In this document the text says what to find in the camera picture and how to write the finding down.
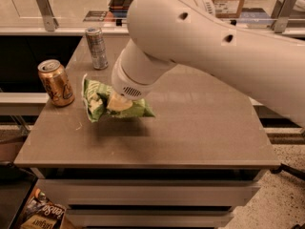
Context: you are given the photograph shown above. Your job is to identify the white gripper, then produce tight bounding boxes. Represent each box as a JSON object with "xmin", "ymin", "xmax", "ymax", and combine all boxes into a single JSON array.
[{"xmin": 107, "ymin": 55, "xmax": 159, "ymax": 112}]

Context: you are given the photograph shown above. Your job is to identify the green jalapeno chip bag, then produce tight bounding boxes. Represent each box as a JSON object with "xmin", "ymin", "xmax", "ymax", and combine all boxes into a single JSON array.
[{"xmin": 82, "ymin": 75, "xmax": 154, "ymax": 122}]

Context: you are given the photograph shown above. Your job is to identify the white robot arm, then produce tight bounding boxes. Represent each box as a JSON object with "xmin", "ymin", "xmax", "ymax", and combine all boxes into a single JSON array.
[{"xmin": 112, "ymin": 0, "xmax": 305, "ymax": 127}]

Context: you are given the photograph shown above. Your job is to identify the orange soda can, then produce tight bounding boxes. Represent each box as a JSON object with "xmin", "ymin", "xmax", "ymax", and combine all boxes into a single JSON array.
[{"xmin": 37, "ymin": 59, "xmax": 74, "ymax": 107}]

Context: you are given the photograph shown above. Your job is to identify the silver energy drink can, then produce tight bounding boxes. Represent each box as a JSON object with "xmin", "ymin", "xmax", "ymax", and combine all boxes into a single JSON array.
[{"xmin": 85, "ymin": 27, "xmax": 108, "ymax": 70}]

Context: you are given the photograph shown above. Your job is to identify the upper grey drawer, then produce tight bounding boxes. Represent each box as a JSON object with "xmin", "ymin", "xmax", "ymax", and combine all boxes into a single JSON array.
[{"xmin": 37, "ymin": 179, "xmax": 259, "ymax": 206}]

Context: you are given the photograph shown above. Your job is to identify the grey drawer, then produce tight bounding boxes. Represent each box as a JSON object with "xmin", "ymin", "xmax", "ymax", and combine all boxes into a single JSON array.
[
  {"xmin": 68, "ymin": 210, "xmax": 233, "ymax": 228},
  {"xmin": 37, "ymin": 179, "xmax": 259, "ymax": 206}
]

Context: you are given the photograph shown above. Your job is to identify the lower grey drawer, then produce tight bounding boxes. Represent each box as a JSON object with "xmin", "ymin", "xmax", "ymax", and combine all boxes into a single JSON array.
[{"xmin": 68, "ymin": 210, "xmax": 233, "ymax": 228}]

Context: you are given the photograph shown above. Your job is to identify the snack bags in box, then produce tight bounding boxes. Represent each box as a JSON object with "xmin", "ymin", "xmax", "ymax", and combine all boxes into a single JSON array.
[{"xmin": 19, "ymin": 188, "xmax": 76, "ymax": 229}]

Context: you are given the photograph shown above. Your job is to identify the left metal glass bracket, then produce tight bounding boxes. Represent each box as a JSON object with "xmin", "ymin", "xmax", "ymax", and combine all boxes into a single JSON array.
[{"xmin": 36, "ymin": 0, "xmax": 58, "ymax": 31}]

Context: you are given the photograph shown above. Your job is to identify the metal glass bracket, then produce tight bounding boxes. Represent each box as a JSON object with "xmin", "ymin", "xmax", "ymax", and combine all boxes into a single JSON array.
[
  {"xmin": 36, "ymin": 0, "xmax": 58, "ymax": 31},
  {"xmin": 271, "ymin": 0, "xmax": 297, "ymax": 33}
]

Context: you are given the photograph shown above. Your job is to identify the right metal glass bracket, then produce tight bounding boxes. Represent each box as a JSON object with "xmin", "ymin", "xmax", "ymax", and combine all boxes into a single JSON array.
[{"xmin": 271, "ymin": 0, "xmax": 297, "ymax": 33}]

